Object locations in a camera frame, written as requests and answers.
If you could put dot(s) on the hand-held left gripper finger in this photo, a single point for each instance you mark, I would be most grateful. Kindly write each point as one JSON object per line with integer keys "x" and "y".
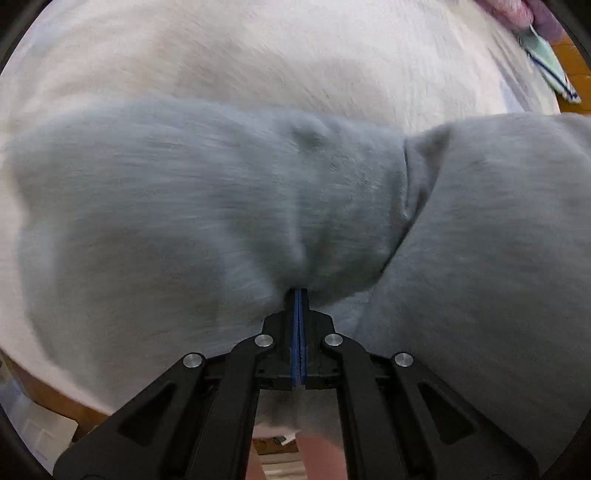
{"x": 304, "y": 341}
{"x": 294, "y": 341}

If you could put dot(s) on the grey zip hoodie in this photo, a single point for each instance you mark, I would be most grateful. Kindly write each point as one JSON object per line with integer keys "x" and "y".
{"x": 184, "y": 207}

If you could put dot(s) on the bed with floral sheet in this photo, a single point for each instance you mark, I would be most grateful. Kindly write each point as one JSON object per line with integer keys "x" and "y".
{"x": 277, "y": 55}

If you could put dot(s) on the blue striped pillow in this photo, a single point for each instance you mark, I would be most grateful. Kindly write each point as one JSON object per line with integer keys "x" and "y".
{"x": 549, "y": 64}

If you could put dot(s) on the wooden headboard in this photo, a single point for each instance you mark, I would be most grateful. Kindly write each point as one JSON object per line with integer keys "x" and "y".
{"x": 577, "y": 74}

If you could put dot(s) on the purple floral quilt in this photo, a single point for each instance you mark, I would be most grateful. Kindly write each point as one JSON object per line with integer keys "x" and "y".
{"x": 512, "y": 11}

